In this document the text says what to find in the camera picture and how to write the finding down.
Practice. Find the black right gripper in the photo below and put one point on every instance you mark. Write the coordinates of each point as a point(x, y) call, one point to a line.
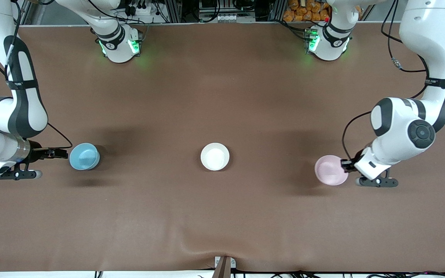
point(37, 153)

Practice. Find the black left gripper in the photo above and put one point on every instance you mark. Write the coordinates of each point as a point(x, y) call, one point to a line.
point(348, 165)

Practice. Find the pink bowl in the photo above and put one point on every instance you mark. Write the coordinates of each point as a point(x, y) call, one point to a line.
point(330, 170)

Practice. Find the blue bowl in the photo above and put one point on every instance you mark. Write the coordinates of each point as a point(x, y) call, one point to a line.
point(84, 156)

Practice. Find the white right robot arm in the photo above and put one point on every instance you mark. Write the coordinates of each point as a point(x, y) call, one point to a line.
point(25, 112)

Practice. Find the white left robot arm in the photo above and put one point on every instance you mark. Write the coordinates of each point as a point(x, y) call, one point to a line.
point(396, 123)

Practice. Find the white bowl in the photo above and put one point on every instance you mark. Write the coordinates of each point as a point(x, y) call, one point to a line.
point(215, 156)

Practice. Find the brown table cover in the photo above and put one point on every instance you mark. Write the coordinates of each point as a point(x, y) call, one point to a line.
point(222, 96)

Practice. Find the bag of orange items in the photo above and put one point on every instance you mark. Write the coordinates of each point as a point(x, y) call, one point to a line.
point(303, 11)

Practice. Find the white power strip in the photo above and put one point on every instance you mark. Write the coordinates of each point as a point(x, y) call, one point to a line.
point(143, 9)

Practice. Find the black and white device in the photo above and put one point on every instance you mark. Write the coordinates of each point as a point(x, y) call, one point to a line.
point(226, 9)

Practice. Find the small metal bracket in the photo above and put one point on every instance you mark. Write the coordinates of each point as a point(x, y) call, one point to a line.
point(233, 263)

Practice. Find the brown camera post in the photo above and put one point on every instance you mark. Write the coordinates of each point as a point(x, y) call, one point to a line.
point(222, 271)

